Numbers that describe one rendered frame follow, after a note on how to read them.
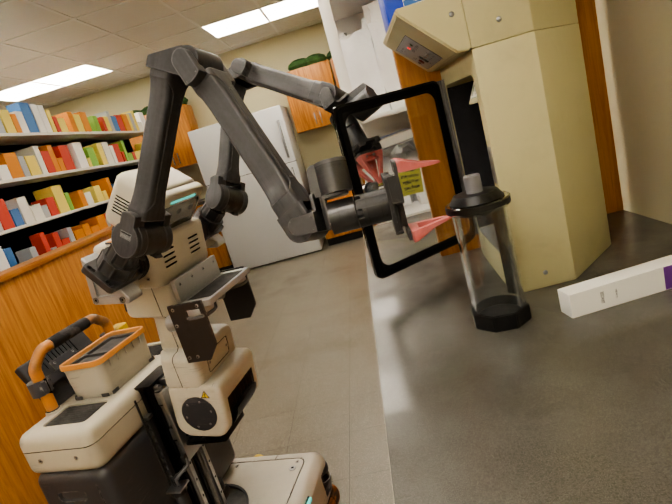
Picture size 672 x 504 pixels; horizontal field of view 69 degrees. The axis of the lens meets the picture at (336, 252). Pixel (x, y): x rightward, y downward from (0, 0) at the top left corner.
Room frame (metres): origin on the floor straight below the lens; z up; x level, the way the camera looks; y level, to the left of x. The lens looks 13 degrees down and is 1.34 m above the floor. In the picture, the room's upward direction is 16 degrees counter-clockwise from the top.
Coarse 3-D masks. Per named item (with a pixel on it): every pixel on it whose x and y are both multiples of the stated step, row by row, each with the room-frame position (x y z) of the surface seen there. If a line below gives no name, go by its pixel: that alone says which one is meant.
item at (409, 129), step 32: (416, 96) 1.17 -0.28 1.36; (352, 128) 1.08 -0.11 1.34; (384, 128) 1.12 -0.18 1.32; (416, 128) 1.16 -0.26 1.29; (384, 160) 1.11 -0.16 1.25; (352, 192) 1.07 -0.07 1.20; (416, 192) 1.14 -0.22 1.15; (448, 192) 1.18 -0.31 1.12; (384, 224) 1.09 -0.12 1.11; (448, 224) 1.17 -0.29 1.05; (384, 256) 1.08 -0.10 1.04
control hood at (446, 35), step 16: (432, 0) 0.90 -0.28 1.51; (448, 0) 0.90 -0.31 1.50; (400, 16) 0.91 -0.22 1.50; (416, 16) 0.90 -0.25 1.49; (432, 16) 0.90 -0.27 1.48; (448, 16) 0.90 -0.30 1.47; (464, 16) 0.90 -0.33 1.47; (400, 32) 1.00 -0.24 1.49; (416, 32) 0.93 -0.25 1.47; (432, 32) 0.90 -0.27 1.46; (448, 32) 0.90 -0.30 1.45; (464, 32) 0.90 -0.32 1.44; (432, 48) 0.97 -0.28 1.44; (448, 48) 0.90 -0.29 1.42; (464, 48) 0.90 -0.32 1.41; (416, 64) 1.21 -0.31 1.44
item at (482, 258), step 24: (504, 192) 0.80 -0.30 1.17; (456, 216) 0.78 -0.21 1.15; (480, 216) 0.76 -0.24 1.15; (504, 216) 0.77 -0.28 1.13; (480, 240) 0.77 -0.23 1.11; (504, 240) 0.77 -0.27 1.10; (480, 264) 0.77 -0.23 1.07; (504, 264) 0.76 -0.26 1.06; (480, 288) 0.78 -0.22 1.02; (504, 288) 0.76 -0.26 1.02; (480, 312) 0.79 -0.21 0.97; (504, 312) 0.76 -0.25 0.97
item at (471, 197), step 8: (464, 176) 0.81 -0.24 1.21; (472, 176) 0.79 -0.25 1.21; (464, 184) 0.81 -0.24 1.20; (472, 184) 0.79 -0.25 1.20; (480, 184) 0.80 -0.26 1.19; (464, 192) 0.83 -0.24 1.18; (472, 192) 0.80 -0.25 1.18; (480, 192) 0.79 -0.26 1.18; (488, 192) 0.77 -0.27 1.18; (496, 192) 0.78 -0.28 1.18; (456, 200) 0.80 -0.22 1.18; (464, 200) 0.78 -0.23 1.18; (472, 200) 0.77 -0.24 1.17; (480, 200) 0.77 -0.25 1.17; (488, 200) 0.76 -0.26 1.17
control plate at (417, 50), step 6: (402, 42) 1.07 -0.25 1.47; (408, 42) 1.04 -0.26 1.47; (414, 42) 1.01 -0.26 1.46; (402, 48) 1.13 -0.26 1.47; (414, 48) 1.06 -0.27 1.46; (420, 48) 1.03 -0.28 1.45; (426, 48) 1.00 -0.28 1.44; (408, 54) 1.15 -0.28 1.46; (414, 54) 1.11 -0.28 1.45; (420, 54) 1.08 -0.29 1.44; (426, 54) 1.04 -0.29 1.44; (432, 54) 1.01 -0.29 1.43; (414, 60) 1.17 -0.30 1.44; (432, 60) 1.06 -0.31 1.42; (438, 60) 1.03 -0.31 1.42; (426, 66) 1.16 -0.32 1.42
